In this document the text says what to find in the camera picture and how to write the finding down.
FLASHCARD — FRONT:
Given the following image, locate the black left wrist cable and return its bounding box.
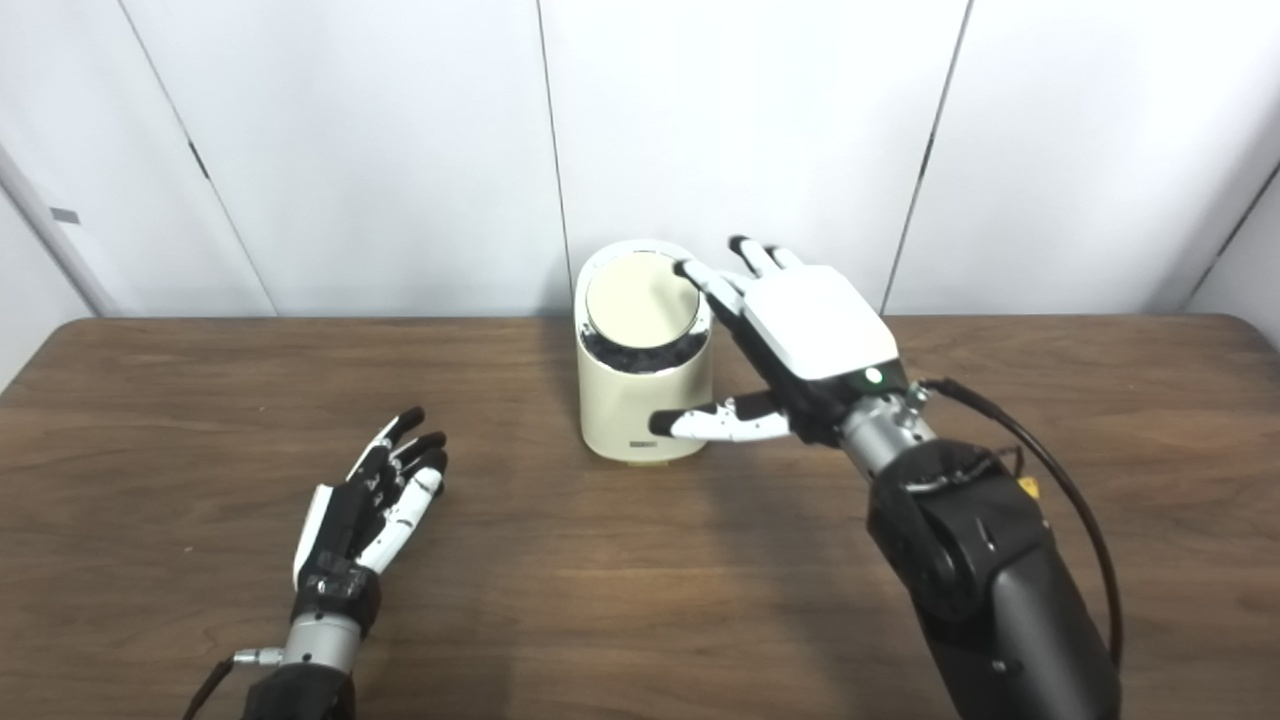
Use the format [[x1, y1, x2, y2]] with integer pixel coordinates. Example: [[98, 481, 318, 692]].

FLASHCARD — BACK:
[[180, 648, 286, 720]]

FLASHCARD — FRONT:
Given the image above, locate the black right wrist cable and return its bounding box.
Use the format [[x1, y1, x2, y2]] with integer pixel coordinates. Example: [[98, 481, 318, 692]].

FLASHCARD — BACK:
[[915, 378, 1124, 671]]

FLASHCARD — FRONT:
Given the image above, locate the black bin liner bag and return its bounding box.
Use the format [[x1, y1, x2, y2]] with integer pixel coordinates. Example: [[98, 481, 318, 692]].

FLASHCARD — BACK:
[[580, 325, 711, 376]]

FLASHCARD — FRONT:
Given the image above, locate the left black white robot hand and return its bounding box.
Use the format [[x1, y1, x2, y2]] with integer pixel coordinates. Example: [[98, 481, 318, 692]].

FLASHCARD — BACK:
[[292, 406, 448, 637]]

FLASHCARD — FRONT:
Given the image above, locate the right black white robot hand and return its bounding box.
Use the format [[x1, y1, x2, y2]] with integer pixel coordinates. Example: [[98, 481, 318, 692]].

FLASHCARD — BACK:
[[649, 236, 913, 447]]

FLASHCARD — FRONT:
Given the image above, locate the cream-colored bin body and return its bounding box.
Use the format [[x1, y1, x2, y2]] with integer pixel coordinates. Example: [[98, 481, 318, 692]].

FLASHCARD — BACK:
[[574, 240, 714, 466]]

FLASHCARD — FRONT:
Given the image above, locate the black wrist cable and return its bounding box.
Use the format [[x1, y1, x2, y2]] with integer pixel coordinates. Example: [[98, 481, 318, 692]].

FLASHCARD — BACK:
[[915, 378, 1124, 671], [180, 648, 286, 720]]

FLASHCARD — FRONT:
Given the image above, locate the cream round bin lid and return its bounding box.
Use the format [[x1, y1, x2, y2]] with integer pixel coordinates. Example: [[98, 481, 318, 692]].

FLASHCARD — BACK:
[[585, 252, 703, 349]]

